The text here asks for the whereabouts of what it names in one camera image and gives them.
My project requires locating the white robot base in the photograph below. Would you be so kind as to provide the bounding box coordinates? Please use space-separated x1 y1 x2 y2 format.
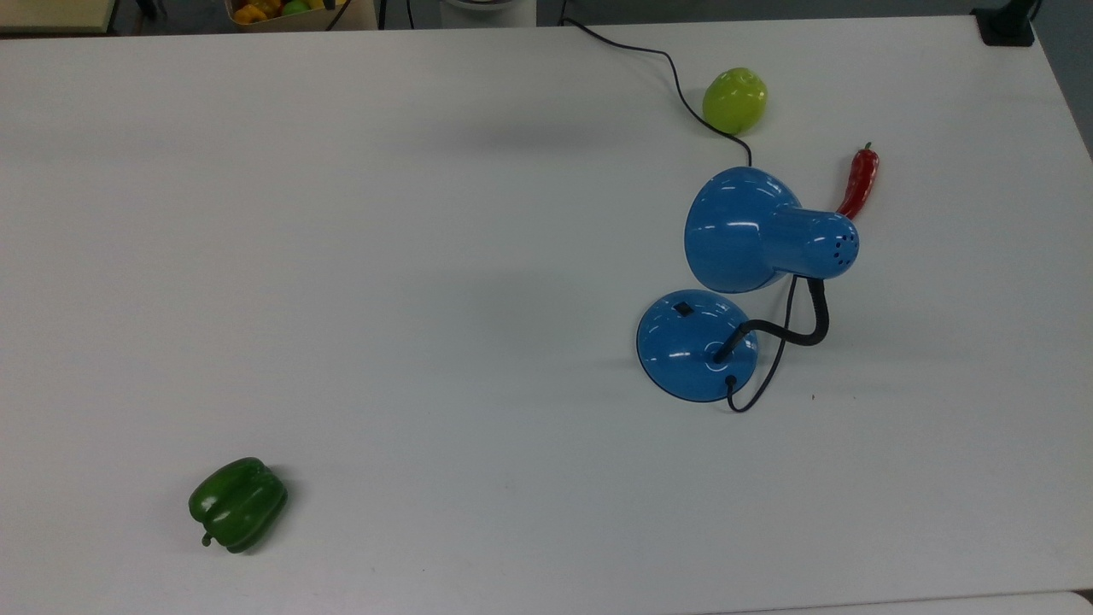
439 0 538 29

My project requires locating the blue desk lamp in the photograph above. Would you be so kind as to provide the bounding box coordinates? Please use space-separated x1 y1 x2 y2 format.
635 166 861 404

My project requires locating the green apple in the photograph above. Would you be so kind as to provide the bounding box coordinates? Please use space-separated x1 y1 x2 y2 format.
702 67 769 136

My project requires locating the red chili pepper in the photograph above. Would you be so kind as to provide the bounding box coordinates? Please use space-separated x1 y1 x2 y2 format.
836 142 880 220

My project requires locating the cardboard box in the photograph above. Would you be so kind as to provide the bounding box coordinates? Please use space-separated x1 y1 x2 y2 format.
224 0 379 33

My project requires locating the green bell pepper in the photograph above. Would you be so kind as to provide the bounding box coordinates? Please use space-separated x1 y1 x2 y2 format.
188 457 289 555

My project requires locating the white adjacent table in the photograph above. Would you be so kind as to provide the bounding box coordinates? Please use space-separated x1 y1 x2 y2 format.
709 589 1093 615

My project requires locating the wooden side table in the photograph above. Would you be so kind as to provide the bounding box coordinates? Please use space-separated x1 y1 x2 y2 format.
0 0 119 36

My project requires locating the black lamp power cable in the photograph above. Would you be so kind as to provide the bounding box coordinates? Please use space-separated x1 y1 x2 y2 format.
559 15 800 415

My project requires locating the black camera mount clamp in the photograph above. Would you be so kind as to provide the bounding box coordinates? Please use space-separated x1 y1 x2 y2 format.
971 0 1040 47

